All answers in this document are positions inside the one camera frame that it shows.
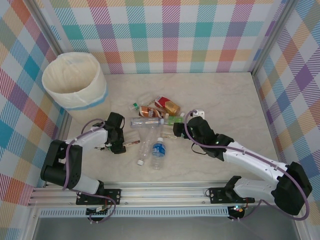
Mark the green label clear bottle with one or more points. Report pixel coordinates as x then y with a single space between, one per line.
170 120

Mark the green cap bottle brown label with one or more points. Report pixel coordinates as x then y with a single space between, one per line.
131 140

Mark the blue label water bottle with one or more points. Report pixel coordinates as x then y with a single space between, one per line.
158 148

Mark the long clear bottle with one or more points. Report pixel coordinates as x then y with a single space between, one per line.
145 122

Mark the clear bottle white cap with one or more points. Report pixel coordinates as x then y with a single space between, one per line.
145 150

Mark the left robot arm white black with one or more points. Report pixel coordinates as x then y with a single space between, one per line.
87 137

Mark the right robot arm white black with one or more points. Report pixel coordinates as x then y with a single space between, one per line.
250 160

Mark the white bin with blue band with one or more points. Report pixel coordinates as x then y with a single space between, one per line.
75 75

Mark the right controller board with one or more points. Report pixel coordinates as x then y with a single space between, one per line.
237 208

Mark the controller board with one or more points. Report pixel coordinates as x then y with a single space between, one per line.
237 208
97 211

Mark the left controller board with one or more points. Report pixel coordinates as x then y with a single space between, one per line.
97 211

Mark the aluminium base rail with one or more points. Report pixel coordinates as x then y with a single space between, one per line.
162 193

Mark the aluminium frame post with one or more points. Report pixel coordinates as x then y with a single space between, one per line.
272 37
47 27

